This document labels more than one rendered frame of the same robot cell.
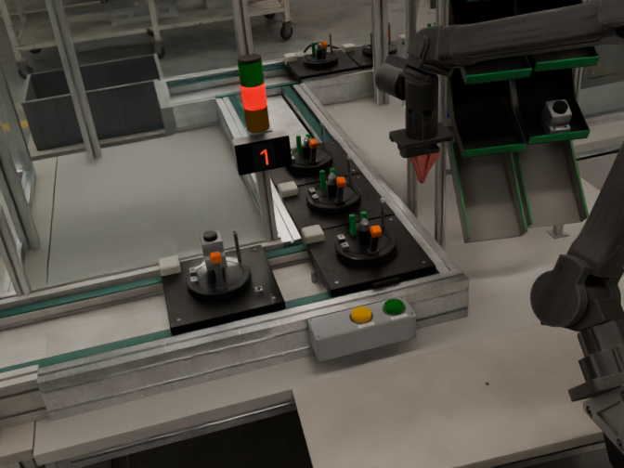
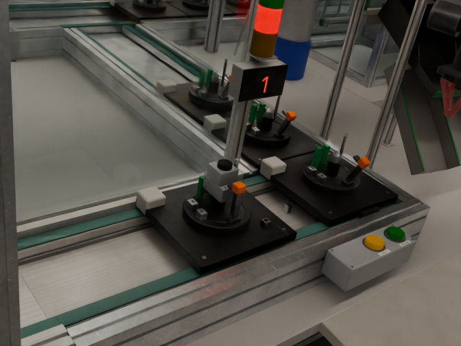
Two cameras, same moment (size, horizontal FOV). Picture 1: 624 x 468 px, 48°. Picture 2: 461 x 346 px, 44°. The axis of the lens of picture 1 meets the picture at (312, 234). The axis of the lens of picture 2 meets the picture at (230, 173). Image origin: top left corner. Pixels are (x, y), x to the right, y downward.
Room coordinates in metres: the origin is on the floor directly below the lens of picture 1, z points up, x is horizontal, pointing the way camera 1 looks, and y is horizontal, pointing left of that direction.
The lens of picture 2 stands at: (0.43, 0.68, 1.64)
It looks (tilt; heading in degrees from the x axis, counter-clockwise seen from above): 30 degrees down; 330
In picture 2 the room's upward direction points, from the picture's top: 11 degrees clockwise
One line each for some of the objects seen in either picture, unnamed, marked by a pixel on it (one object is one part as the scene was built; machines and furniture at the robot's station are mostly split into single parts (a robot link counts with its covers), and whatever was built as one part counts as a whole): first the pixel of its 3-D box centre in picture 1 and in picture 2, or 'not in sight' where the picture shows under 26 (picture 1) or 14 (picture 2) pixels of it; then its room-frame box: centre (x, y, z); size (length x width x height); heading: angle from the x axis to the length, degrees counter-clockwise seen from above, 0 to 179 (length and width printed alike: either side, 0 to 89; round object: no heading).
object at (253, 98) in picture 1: (253, 95); (267, 18); (1.42, 0.09, 1.33); 0.05 x 0.05 x 0.05
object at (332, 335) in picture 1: (361, 328); (370, 255); (1.12, -0.08, 0.93); 0.21 x 0.07 x 0.06; 103
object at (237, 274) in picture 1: (218, 279); (217, 211); (1.28, 0.21, 0.98); 0.14 x 0.14 x 0.02
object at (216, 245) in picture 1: (212, 245); (219, 175); (1.29, 0.22, 1.06); 0.08 x 0.04 x 0.07; 13
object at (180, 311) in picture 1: (219, 286); (215, 218); (1.28, 0.21, 0.96); 0.24 x 0.24 x 0.02; 13
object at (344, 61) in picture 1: (319, 52); not in sight; (2.72, -0.10, 1.01); 0.24 x 0.24 x 0.13; 13
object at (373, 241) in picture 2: (361, 316); (374, 244); (1.12, -0.08, 0.96); 0.04 x 0.04 x 0.02
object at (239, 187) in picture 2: (217, 267); (234, 198); (1.23, 0.20, 1.04); 0.04 x 0.02 x 0.08; 13
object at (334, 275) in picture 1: (364, 233); (333, 165); (1.35, -0.12, 1.01); 0.24 x 0.24 x 0.13; 13
